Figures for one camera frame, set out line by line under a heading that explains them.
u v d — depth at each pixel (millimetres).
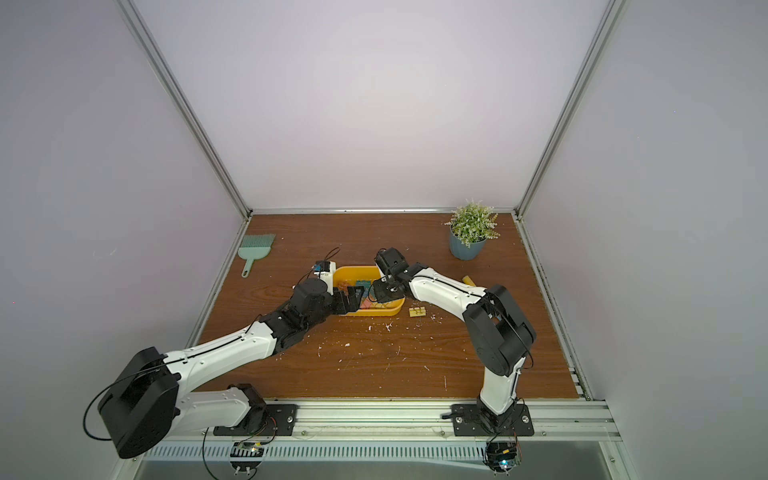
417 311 901
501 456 691
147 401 406
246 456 712
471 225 938
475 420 656
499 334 467
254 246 1101
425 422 741
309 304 629
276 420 724
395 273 694
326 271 739
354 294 757
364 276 998
